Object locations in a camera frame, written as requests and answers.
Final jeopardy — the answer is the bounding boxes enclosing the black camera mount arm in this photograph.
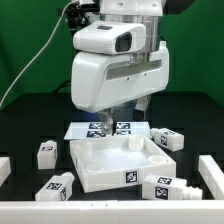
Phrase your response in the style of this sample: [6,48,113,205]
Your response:
[57,0,100,35]

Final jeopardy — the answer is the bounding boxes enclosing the white marker sheet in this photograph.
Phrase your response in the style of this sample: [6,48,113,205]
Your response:
[64,122,150,140]

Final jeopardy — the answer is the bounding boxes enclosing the white cable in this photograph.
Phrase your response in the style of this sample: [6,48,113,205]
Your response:
[0,0,78,109]

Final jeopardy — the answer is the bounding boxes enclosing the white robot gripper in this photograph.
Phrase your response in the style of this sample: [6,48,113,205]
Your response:
[71,41,169,135]

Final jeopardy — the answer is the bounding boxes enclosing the white right wall rail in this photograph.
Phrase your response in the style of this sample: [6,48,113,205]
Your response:
[198,155,224,200]

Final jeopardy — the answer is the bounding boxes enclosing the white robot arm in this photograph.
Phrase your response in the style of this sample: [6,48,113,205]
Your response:
[71,0,169,134]

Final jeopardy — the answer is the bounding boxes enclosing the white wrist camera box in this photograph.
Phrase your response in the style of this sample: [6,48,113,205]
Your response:
[73,20,146,55]

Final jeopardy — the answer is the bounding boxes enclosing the white square tabletop part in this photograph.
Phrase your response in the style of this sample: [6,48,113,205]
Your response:
[70,134,176,193]

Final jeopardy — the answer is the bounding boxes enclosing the white wall rail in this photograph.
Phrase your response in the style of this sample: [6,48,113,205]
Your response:
[198,155,224,200]
[0,200,224,224]

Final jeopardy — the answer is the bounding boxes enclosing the white left wall block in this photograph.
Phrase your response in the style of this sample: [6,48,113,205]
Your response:
[0,157,11,187]

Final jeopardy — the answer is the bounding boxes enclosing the white front wall rail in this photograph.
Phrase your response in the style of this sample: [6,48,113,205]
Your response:
[0,200,224,224]

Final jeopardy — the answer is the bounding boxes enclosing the green backdrop curtain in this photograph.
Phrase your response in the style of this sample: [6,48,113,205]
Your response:
[0,0,224,107]

